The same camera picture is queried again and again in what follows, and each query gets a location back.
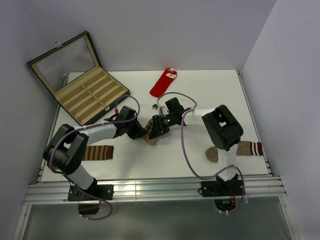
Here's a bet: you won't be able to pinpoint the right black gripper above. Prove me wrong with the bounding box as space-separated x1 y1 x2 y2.
149 113 176 140

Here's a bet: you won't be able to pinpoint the tan argyle sock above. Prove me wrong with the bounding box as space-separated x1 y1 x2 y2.
142 116 164 146

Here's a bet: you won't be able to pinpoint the red christmas sock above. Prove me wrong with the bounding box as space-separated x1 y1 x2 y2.
149 68 177 98

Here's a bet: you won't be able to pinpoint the black compartment display box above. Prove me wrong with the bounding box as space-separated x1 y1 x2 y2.
27 31 130 126

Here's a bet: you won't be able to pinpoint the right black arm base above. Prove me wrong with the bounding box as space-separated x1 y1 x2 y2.
197 173 246 213

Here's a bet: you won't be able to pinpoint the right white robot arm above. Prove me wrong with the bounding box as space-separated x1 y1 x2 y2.
148 97 244 195

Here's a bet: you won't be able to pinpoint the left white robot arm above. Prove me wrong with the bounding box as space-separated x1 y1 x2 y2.
43 106 147 200

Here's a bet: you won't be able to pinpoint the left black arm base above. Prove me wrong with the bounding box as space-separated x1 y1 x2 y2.
67 184 114 217

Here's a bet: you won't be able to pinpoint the brown striped sock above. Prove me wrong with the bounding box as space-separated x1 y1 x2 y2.
82 145 114 161

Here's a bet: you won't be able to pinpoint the tan sock maroon stripes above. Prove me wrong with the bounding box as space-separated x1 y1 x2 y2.
205 141 264 163

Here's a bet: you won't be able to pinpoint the aluminium frame rail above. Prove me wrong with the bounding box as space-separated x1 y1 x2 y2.
23 175 287 205

